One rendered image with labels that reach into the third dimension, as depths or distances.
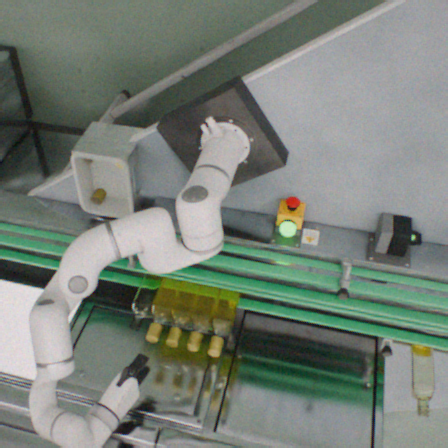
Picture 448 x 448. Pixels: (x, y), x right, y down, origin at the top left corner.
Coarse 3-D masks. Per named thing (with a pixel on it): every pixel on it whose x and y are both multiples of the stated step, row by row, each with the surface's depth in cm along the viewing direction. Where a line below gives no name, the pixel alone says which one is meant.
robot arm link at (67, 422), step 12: (60, 420) 115; (72, 420) 114; (84, 420) 116; (96, 420) 122; (60, 432) 113; (72, 432) 113; (84, 432) 115; (96, 432) 121; (108, 432) 123; (60, 444) 114; (72, 444) 113; (84, 444) 116; (96, 444) 120
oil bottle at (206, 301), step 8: (200, 288) 151; (208, 288) 151; (216, 288) 151; (200, 296) 149; (208, 296) 149; (216, 296) 149; (200, 304) 147; (208, 304) 147; (200, 312) 145; (208, 312) 145; (192, 320) 144; (200, 320) 143; (208, 320) 143; (208, 328) 145
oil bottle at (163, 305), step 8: (168, 280) 153; (176, 280) 153; (160, 288) 151; (168, 288) 151; (176, 288) 151; (160, 296) 149; (168, 296) 149; (176, 296) 150; (152, 304) 148; (160, 304) 147; (168, 304) 147; (152, 312) 147; (160, 312) 146; (168, 312) 146; (168, 320) 148
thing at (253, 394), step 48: (96, 288) 176; (240, 336) 162; (288, 336) 161; (336, 336) 161; (0, 384) 148; (240, 384) 150; (288, 384) 150; (336, 384) 149; (384, 384) 148; (0, 432) 142; (144, 432) 137; (192, 432) 139; (240, 432) 140; (288, 432) 140; (336, 432) 140
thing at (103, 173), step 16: (80, 160) 151; (96, 160) 155; (112, 160) 143; (80, 176) 153; (96, 176) 159; (112, 176) 158; (128, 176) 146; (80, 192) 156; (112, 192) 162; (128, 192) 150; (96, 208) 161; (112, 208) 161; (128, 208) 160
